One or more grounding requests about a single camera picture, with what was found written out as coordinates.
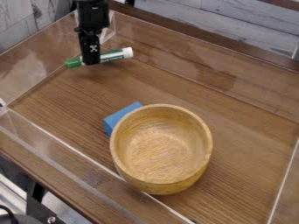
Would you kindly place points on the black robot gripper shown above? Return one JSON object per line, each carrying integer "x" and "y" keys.
{"x": 93, "y": 18}

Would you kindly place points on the green and white marker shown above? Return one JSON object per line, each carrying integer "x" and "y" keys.
{"x": 120, "y": 54}

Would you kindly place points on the brown wooden bowl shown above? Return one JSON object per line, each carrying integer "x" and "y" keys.
{"x": 161, "y": 146}

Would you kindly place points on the blue rectangular block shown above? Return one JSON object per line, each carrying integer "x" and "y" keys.
{"x": 112, "y": 120}

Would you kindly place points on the black metal table frame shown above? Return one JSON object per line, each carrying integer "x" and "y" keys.
{"x": 37, "y": 209}

